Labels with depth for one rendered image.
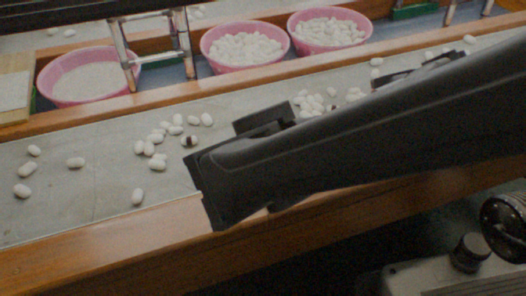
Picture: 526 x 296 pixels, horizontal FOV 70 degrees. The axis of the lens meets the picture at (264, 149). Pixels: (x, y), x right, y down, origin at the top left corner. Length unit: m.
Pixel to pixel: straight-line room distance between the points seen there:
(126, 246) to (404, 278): 0.64
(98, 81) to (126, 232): 0.55
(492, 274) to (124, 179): 0.88
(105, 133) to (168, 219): 0.33
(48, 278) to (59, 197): 0.19
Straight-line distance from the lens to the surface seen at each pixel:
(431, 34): 1.30
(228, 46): 1.20
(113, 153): 0.90
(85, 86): 1.15
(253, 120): 0.40
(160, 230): 0.70
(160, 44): 1.26
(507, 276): 1.11
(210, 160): 0.32
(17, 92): 1.12
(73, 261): 0.72
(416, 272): 1.02
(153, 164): 0.82
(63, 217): 0.82
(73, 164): 0.89
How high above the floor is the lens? 1.33
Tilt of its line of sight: 45 degrees down
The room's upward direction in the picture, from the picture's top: 1 degrees counter-clockwise
